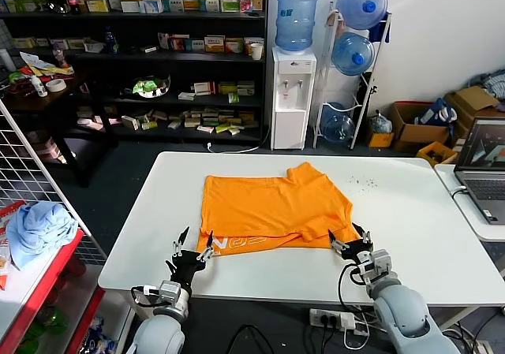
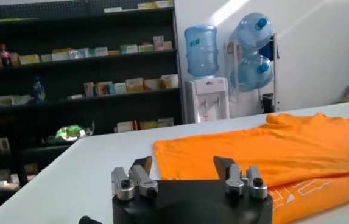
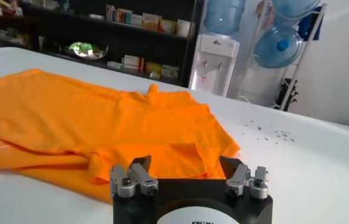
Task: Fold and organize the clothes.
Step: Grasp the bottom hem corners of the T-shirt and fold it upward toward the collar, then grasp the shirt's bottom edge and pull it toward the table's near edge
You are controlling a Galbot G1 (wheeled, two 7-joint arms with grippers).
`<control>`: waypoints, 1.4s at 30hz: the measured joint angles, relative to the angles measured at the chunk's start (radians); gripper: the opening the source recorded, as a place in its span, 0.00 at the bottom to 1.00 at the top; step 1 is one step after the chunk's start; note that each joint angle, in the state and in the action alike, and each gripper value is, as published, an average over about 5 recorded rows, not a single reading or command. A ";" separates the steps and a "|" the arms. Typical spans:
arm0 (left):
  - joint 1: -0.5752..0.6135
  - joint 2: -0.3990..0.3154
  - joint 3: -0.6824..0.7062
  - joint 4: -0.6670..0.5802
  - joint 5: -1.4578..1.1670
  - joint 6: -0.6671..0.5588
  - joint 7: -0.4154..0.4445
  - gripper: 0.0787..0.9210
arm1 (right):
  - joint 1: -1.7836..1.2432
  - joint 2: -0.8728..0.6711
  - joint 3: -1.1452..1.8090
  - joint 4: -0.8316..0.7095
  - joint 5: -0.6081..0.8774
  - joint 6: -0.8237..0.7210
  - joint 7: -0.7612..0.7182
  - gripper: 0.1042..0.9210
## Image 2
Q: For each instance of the red white medicine box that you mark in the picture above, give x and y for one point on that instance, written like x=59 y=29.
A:
x=102 y=88
x=125 y=126

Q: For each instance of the blue drink bottle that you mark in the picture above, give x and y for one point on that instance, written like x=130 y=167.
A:
x=38 y=89

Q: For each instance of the yellow green flat box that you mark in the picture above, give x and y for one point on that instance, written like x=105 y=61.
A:
x=61 y=50

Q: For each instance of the cola bottle red cap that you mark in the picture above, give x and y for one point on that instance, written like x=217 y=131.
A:
x=4 y=56

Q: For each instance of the white water dispenser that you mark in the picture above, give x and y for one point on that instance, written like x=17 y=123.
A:
x=207 y=100

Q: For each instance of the white table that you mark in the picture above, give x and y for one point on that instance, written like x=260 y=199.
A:
x=86 y=176

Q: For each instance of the glass bowl with green packets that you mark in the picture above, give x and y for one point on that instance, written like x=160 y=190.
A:
x=70 y=132

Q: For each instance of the black object on rack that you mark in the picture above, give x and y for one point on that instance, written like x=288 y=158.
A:
x=268 y=103

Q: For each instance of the pink tall box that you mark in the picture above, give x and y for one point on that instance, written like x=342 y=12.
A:
x=158 y=43

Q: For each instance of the blue water jug upright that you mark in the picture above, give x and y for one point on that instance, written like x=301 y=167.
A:
x=201 y=51

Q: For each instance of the blue white medicine box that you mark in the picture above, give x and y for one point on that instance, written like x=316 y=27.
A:
x=120 y=88
x=79 y=53

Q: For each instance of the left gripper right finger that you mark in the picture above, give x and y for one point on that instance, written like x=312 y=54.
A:
x=233 y=178

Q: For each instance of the white red upright box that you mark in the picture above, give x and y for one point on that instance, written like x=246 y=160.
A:
x=89 y=89

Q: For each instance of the yellow green medicine box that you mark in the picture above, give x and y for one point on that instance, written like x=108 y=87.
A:
x=149 y=124

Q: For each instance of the white metal jug rack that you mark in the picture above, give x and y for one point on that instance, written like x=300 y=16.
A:
x=275 y=86

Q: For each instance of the tan flat box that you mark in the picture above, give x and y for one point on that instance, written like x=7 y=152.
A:
x=165 y=3

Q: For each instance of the orange t-shirt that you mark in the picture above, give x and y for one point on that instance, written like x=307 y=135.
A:
x=284 y=146

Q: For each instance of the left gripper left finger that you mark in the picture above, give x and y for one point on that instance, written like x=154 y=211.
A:
x=137 y=176

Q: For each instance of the yellow white medicine box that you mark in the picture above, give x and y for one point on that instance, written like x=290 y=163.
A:
x=29 y=59
x=134 y=85

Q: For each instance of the black shelving unit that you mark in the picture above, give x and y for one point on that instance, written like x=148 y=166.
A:
x=116 y=106

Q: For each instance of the small white flat box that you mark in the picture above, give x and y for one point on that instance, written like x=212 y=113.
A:
x=75 y=97

